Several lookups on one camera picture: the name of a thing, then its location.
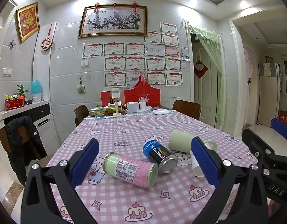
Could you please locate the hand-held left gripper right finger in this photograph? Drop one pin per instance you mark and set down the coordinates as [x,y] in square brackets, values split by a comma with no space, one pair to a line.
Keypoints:
[205,164]

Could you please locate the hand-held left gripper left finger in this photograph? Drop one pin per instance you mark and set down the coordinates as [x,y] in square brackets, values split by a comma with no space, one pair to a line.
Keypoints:
[85,162]

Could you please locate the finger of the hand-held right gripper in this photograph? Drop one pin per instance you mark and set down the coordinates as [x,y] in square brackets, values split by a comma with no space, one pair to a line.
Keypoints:
[253,142]
[281,126]

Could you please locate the white paper cup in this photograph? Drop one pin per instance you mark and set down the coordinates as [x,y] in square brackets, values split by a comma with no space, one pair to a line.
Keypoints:
[196,168]

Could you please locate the white cup with green rim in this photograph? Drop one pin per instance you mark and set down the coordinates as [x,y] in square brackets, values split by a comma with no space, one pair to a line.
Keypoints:
[212,145]

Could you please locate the pale green cup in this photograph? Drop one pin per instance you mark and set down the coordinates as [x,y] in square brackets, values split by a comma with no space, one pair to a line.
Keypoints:
[180,142]

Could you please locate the pink and green labelled cup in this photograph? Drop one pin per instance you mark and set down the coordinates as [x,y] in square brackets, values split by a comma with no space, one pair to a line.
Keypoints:
[134,170]

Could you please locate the white cup with straw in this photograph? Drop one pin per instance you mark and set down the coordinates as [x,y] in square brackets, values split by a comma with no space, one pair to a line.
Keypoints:
[143,104]

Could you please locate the white refrigerator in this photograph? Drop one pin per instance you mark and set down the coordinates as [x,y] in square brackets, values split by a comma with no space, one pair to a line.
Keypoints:
[269,98]

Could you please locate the blue and black can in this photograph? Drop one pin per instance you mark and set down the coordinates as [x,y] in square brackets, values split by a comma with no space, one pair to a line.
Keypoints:
[157,155]

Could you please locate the brown wooden chair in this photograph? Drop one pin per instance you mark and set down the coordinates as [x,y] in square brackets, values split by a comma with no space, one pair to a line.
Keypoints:
[186,108]
[81,113]
[3,142]

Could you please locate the plate of snacks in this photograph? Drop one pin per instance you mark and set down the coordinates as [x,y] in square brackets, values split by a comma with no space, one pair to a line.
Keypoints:
[97,114]

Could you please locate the pink checked tablecloth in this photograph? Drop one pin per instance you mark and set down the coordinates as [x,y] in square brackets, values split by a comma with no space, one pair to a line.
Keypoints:
[134,133]

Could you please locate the green gift box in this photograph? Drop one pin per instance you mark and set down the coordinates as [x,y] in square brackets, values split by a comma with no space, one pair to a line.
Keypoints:
[112,109]

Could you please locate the white kitchen cabinet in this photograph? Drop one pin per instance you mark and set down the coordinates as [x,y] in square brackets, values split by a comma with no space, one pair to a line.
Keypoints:
[41,119]

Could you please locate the white door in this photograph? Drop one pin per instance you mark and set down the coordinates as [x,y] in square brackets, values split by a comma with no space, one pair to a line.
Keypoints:
[207,98]

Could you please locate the small red paper bag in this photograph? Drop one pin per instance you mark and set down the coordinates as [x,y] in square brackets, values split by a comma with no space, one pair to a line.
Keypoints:
[105,98]

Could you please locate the white tissue pack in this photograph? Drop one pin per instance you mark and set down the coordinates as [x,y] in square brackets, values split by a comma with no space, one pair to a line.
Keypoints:
[162,111]

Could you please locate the black padded jacket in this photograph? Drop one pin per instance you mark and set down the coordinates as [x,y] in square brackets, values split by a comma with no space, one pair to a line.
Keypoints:
[20,142]

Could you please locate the pink curtain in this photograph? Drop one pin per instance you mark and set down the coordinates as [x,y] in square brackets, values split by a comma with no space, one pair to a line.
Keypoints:
[248,63]

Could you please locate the white desk stand lamp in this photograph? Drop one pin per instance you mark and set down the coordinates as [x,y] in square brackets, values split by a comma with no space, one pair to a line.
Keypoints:
[116,98]

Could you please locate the white square box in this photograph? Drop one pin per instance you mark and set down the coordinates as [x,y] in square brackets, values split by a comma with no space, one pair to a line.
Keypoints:
[132,107]

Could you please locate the hanging white brush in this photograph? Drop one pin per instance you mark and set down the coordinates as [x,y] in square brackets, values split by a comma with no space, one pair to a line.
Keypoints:
[80,89]

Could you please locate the green sheer curtain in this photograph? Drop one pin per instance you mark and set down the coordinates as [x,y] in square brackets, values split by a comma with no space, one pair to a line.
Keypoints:
[218,74]

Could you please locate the clear plastic wrapper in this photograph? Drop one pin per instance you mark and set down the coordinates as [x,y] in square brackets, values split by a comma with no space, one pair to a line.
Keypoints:
[146,110]

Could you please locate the blue and white humidifier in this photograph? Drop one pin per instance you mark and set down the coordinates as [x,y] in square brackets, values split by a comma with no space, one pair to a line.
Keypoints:
[36,91]

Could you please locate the red gift bag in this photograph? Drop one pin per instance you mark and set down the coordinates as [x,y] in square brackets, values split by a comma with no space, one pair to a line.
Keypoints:
[143,95]

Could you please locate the red diamond door decoration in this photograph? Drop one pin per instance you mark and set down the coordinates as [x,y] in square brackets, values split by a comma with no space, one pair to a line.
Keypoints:
[200,69]

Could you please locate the red tray with items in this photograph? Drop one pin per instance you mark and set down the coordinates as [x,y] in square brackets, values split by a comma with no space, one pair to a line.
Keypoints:
[14,104]

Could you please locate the small potted plant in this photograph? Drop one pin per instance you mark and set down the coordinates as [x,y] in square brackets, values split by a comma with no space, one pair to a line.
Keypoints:
[22,91]

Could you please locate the round red hanging ornament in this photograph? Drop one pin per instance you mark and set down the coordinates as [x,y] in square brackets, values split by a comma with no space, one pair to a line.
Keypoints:
[46,42]

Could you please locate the framed blossom painting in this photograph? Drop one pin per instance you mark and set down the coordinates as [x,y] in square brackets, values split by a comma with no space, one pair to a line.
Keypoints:
[113,21]

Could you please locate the red and gold framed picture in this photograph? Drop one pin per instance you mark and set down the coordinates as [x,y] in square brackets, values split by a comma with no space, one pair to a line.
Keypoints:
[28,21]

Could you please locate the white wall switch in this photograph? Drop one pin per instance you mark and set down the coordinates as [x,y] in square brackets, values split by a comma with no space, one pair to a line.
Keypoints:
[7,72]
[84,63]

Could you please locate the small wall photo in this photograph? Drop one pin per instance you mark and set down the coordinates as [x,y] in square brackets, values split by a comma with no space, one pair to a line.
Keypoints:
[185,57]

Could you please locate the wall of award certificates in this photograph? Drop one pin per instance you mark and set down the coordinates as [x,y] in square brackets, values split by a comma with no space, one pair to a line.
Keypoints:
[136,63]

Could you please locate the butterfly wall decoration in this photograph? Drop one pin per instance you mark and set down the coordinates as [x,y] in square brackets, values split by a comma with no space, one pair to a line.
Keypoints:
[12,44]

